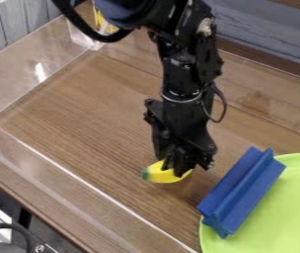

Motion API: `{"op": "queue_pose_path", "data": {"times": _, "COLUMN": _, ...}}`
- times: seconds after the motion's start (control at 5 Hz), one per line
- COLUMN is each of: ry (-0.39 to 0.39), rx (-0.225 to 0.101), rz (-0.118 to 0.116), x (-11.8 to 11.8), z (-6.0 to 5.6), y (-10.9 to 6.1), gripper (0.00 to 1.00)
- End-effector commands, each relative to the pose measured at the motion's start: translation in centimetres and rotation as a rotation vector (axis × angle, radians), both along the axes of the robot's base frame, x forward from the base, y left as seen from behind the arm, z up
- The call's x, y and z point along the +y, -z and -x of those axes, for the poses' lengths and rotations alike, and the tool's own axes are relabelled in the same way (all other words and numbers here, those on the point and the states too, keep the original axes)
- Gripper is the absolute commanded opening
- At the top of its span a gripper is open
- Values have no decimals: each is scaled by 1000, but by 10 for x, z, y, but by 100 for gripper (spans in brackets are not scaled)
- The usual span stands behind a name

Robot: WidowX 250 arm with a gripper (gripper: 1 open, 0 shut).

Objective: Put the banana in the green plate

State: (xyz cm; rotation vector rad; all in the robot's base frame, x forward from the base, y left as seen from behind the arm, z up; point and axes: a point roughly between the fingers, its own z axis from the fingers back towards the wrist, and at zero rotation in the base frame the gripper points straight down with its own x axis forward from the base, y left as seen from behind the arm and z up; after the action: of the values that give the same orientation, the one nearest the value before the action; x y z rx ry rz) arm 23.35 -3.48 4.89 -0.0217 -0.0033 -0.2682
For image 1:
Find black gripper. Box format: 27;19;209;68
145;97;218;178

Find yellow toy banana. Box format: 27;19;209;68
142;160;193;184

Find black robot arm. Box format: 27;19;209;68
51;0;225;181

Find green plate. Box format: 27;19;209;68
199;153;300;253

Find blue plastic block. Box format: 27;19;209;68
198;146;286;238

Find yellow labelled tin can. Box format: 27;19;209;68
94;8;119;35

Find clear acrylic barrier wall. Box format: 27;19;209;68
0;11;300;253

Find black cable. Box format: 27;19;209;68
0;222;36;253

